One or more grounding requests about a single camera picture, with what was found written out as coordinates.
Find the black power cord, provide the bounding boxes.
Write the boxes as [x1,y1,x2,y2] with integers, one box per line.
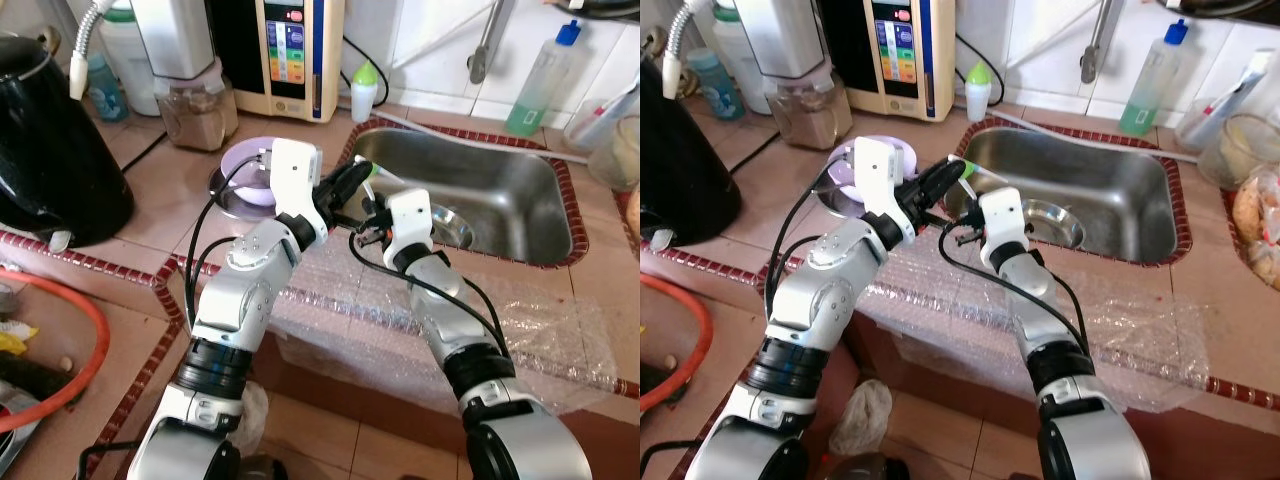
[120,130,169,176]

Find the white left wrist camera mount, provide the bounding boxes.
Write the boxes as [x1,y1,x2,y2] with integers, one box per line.
[258,138,323,219]
[852,138,906,216]

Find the black appliance cable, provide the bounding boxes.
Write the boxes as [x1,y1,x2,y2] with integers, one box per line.
[343,35,391,109]
[955,33,1004,106]

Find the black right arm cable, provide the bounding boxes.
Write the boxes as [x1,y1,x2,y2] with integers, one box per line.
[348,228,513,361]
[938,225,1093,356]

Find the silver grey appliance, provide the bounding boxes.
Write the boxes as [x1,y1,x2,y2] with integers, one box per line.
[735,0,836,86]
[130,0,223,93]

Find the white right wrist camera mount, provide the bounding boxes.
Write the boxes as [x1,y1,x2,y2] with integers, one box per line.
[385,188,433,253]
[978,187,1029,269]

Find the white toothpaste tube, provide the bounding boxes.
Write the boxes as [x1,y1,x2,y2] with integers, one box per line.
[565,75,641,151]
[1185,48,1279,151]

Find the white plastic bag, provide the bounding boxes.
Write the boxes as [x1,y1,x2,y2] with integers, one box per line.
[828,378,893,459]
[228,380,271,456]

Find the purple plastic bowl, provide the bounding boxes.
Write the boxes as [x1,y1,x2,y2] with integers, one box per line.
[828,135,916,208]
[218,135,286,209]

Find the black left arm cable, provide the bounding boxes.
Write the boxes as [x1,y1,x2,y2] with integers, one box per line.
[765,160,851,321]
[183,150,271,331]

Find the stainless steel sink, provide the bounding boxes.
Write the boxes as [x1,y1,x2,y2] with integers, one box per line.
[945,122,1196,268]
[345,125,578,268]

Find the glass jar brown contents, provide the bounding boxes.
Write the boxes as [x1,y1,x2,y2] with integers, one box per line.
[155,72,239,153]
[765,70,853,151]

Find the grey faucet pipe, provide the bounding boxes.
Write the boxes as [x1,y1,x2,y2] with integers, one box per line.
[467,0,518,85]
[1080,0,1126,85]

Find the white hose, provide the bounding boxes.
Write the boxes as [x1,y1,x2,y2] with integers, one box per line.
[385,108,601,166]
[985,108,1201,164]

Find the flexible metal spout hose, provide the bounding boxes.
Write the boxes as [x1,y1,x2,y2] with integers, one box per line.
[68,0,113,101]
[662,0,713,99]

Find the white plastic container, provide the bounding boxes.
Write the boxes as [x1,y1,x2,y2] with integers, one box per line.
[712,0,771,101]
[100,5,161,116]

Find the green dish soap bottle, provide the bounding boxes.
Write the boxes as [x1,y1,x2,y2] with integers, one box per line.
[1118,18,1191,137]
[505,20,584,139]

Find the round steel dish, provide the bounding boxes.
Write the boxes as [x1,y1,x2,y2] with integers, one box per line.
[815,165,901,219]
[208,160,301,223]

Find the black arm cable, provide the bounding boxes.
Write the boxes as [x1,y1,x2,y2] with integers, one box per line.
[183,150,271,331]
[765,160,851,321]
[348,228,513,361]
[938,225,1093,356]

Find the orange hose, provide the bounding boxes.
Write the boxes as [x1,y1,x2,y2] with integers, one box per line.
[640,272,716,413]
[0,265,111,433]

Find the dark round pot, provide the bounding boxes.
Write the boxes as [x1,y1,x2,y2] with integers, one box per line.
[820,452,906,480]

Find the small teal bottle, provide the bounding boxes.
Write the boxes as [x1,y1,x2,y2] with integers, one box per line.
[688,47,748,123]
[88,52,129,123]

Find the large clear plastic container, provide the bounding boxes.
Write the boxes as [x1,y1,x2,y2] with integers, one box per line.
[588,115,641,191]
[1198,112,1280,191]

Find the white bottle green cap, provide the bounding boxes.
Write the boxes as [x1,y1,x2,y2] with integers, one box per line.
[350,62,381,124]
[964,60,993,124]

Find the black kettle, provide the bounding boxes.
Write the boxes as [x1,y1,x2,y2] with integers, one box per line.
[640,55,746,246]
[0,35,136,251]

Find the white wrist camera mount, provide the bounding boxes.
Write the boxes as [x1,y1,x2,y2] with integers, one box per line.
[852,138,906,216]
[258,138,323,219]
[385,188,433,253]
[978,187,1029,269]

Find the clear bag of bread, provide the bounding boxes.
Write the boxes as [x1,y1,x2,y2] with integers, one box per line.
[1230,165,1280,291]

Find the cream water ionizer appliance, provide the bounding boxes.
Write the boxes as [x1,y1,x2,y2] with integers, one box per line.
[205,0,347,124]
[818,0,956,123]

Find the dark blue basin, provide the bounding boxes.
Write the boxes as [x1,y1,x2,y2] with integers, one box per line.
[1165,0,1280,19]
[580,0,641,21]

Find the clear bubble wrap sheet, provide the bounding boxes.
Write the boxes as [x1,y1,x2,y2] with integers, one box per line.
[175,235,621,416]
[775,235,1211,416]

